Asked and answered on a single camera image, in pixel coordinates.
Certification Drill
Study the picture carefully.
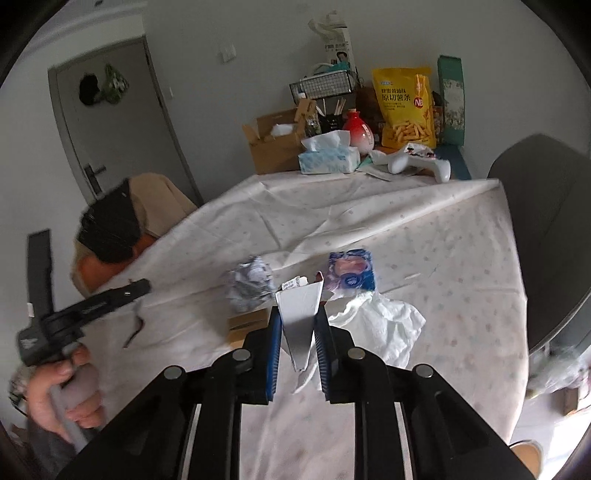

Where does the wall light switch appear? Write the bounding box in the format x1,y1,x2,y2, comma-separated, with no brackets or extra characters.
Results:
221,44,238,63

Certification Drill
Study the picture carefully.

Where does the printed paper ball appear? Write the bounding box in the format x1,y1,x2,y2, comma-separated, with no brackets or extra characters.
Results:
225,256,276,313

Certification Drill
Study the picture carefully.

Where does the white game controller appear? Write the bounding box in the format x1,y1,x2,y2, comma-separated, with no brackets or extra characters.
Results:
369,142,452,183

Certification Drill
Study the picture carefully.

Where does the grey upholstered chair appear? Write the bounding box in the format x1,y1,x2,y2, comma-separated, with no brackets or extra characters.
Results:
488,134,590,353

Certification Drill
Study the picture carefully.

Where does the open brown cardboard box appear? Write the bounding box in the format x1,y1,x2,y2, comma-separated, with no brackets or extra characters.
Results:
242,108,304,175

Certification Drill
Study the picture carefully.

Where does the green tall carton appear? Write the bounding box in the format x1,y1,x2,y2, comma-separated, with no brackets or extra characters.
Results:
438,55,466,146

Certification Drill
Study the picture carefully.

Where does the black wire basket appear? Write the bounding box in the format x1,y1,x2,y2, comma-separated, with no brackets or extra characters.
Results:
290,70,356,103

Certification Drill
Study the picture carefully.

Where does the yellow snack bag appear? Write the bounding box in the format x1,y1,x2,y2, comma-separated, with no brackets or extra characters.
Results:
372,67,437,150

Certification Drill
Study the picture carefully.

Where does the clear plastic bag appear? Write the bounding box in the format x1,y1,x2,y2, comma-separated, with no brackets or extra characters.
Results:
526,347,589,399

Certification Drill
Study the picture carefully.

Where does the round trash bin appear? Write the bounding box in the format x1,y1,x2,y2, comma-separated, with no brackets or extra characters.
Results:
509,440,543,479

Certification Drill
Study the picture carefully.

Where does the white floral tablecloth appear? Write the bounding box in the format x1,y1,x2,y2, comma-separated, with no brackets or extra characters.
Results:
75,172,532,480

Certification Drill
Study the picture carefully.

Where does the person's left hand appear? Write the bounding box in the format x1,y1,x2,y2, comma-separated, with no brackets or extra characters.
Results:
27,345,105,448

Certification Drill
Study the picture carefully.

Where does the blue snack wrapper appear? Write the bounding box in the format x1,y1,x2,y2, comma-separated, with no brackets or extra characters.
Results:
325,249,376,293

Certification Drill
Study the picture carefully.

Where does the white napkin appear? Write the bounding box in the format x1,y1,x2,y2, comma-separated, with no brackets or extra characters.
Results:
328,292,426,368

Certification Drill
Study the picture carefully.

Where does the brown cardboard piece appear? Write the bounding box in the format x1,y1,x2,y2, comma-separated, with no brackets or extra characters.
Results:
226,308,270,349

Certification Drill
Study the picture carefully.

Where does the white cardboard box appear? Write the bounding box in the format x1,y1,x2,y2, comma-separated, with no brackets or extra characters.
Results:
276,272,324,373

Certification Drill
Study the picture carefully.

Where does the blue tissue box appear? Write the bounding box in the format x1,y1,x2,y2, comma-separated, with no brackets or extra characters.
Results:
298,130,361,175

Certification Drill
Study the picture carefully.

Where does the grey door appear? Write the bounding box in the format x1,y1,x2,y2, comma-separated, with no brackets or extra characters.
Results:
48,37,202,205

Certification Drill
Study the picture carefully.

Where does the red white vase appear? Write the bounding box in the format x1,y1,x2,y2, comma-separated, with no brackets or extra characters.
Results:
342,109,375,156

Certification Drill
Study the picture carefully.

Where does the white paper bag with portrait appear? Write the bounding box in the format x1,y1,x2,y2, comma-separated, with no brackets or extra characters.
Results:
308,10,356,72

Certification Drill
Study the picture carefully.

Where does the black pen cup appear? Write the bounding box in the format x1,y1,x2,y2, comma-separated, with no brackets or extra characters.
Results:
318,114,345,133

